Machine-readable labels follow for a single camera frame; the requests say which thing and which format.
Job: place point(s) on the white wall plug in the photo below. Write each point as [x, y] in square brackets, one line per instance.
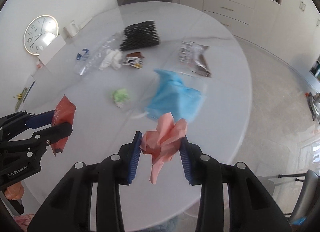
[71, 29]

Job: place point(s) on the red snack packet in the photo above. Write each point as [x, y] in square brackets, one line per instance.
[63, 112]

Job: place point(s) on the clear plastic bag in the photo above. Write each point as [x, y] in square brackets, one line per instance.
[170, 59]

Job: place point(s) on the crushed clear plastic bottle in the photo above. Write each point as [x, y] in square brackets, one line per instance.
[96, 56]

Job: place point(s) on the person's left hand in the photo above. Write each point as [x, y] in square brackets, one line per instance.
[15, 192]

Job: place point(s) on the white tissue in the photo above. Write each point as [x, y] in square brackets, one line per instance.
[110, 58]

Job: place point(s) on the blue white wrapper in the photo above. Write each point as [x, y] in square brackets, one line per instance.
[82, 54]

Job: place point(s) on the green crumpled paper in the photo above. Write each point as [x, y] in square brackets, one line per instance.
[120, 96]

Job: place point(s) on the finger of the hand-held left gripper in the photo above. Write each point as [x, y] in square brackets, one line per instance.
[40, 119]
[55, 132]

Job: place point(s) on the grey exercise machine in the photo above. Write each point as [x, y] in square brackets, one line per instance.
[313, 104]

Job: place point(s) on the beige tall cupboard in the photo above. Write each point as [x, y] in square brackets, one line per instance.
[295, 22]

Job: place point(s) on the pink paper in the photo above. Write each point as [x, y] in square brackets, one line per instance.
[162, 142]

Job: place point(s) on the black foam mesh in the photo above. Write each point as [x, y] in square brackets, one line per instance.
[140, 34]

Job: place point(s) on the silver brown snack packet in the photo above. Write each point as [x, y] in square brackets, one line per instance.
[192, 57]

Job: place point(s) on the pink floral garment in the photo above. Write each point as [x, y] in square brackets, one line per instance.
[23, 222]

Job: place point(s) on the grey padded chair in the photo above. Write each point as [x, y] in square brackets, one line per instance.
[305, 197]

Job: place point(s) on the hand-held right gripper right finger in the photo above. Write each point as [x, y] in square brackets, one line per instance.
[186, 162]

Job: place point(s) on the brown snack wrapper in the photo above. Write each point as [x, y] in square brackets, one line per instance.
[132, 60]

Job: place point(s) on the beige drawer cabinet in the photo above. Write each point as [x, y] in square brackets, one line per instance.
[230, 2]

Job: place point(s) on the yellow binder clip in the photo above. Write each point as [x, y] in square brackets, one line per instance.
[17, 96]

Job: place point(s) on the blue printed box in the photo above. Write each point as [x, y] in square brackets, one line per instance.
[297, 222]

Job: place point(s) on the blue face mask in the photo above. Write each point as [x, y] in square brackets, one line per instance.
[172, 94]

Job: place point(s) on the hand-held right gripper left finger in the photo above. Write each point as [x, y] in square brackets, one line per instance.
[135, 157]

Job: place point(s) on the round gold-rimmed wall clock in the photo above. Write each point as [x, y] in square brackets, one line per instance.
[41, 34]

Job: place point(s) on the bookshelf with books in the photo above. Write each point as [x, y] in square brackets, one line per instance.
[315, 68]

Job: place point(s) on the white cardboard box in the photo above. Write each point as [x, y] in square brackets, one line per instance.
[53, 48]

